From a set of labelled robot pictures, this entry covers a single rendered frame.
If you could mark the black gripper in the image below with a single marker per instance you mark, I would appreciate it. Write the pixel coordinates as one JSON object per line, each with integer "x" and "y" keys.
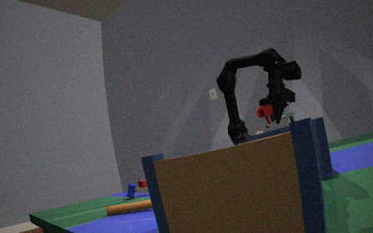
{"x": 277, "y": 99}

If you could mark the wooden-handled black mallet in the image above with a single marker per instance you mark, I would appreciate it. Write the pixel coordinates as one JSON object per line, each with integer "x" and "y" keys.
{"x": 118, "y": 209}

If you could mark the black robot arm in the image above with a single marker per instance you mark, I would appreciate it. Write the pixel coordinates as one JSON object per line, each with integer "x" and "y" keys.
{"x": 227, "y": 81}

